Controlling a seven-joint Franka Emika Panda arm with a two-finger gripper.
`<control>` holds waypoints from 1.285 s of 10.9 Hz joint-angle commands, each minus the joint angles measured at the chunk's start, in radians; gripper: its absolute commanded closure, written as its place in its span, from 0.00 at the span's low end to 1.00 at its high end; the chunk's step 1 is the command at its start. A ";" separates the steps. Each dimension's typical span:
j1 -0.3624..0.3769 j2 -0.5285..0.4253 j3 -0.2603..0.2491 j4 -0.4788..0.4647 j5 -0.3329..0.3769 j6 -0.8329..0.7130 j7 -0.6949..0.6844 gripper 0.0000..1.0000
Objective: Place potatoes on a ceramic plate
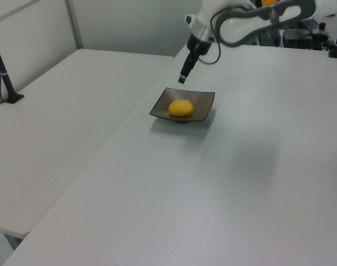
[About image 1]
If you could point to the square brown ceramic plate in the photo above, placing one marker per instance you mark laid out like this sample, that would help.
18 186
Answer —
163 106

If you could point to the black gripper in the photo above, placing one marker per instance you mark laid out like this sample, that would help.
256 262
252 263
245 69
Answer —
200 45

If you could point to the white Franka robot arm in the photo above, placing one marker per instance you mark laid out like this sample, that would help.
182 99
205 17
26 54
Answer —
240 26

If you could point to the black electronics box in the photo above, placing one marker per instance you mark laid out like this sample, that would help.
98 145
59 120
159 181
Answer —
296 38

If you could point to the black pole stand with base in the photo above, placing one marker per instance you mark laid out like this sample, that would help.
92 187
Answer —
3 74

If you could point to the yellow lemon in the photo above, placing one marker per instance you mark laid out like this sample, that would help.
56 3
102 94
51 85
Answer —
181 108

